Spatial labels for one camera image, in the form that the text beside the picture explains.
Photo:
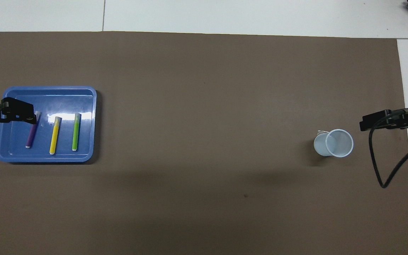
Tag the yellow pen white cap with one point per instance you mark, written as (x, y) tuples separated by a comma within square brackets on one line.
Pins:
[(54, 138)]

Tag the purple pen white cap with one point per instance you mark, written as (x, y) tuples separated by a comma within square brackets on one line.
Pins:
[(31, 136)]

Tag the blue plastic tray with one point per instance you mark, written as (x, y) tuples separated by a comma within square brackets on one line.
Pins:
[(83, 106)]

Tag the translucent mesh pen cup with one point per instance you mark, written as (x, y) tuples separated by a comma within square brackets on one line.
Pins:
[(338, 143)]

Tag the brown table mat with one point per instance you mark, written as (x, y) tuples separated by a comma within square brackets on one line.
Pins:
[(207, 106)]

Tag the green pen white cap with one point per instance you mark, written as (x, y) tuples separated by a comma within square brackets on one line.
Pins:
[(75, 132)]

